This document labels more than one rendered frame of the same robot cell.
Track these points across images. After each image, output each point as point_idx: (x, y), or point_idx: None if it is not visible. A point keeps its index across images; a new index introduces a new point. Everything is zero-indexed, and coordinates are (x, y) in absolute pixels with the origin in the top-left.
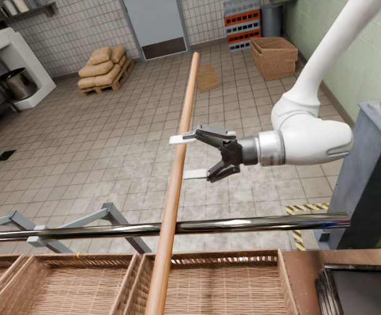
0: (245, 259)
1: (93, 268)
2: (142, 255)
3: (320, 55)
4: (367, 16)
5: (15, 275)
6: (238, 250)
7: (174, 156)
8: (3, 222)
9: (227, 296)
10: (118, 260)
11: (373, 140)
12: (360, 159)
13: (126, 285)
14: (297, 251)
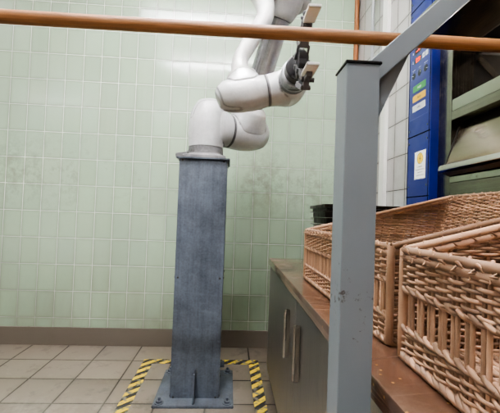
0: (307, 287)
1: None
2: (375, 373)
3: (252, 43)
4: None
5: None
6: (320, 230)
7: (314, 28)
8: None
9: (374, 292)
10: (459, 325)
11: (211, 175)
12: (203, 206)
13: (491, 244)
14: (284, 273)
